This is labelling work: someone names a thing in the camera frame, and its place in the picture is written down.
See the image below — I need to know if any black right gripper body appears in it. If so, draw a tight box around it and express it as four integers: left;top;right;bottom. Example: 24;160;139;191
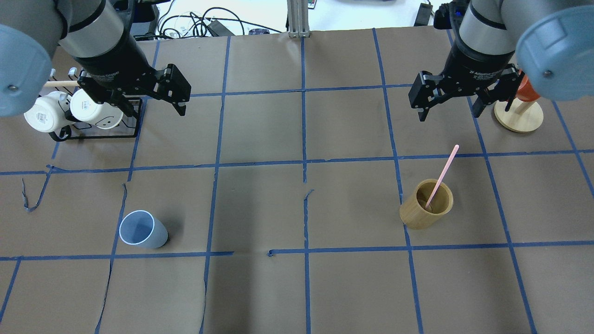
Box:
441;44;514;99

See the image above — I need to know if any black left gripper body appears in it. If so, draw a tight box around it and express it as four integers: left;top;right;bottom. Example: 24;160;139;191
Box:
77;39;162;104

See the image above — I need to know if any light blue plastic cup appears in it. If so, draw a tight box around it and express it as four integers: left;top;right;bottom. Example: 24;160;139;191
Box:
118;210;169;249

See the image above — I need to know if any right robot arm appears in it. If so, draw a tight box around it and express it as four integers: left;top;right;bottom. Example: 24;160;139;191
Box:
408;0;594;122

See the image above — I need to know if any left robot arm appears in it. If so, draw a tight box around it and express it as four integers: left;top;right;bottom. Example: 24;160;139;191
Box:
0;0;191;117

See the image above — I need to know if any orange cup on stand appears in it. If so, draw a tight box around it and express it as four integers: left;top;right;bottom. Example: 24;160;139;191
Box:
516;70;541;102

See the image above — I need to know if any wooden cup tree stand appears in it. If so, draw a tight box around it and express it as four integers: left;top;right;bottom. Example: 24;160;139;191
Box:
494;98;544;133

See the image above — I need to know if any white mug near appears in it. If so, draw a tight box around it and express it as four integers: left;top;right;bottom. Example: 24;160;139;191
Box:
70;89;123;129

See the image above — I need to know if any white mug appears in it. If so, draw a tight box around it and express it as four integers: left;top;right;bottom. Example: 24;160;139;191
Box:
70;89;123;129
24;91;75;133

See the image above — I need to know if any small black power brick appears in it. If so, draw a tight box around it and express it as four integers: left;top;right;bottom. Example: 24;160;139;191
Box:
413;2;433;26

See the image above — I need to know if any black power adapter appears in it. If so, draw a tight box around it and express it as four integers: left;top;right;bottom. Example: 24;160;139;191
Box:
206;20;235;37

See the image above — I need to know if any white mug far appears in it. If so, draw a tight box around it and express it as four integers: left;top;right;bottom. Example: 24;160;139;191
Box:
24;91;75;133

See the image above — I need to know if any bamboo chopstick holder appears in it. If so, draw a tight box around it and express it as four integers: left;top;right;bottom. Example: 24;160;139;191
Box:
399;179;453;230

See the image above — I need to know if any black wire mug rack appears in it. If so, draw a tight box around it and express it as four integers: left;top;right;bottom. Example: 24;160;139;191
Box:
48;67;142;142

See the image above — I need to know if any aluminium frame post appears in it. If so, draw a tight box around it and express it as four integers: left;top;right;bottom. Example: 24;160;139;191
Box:
287;0;310;38

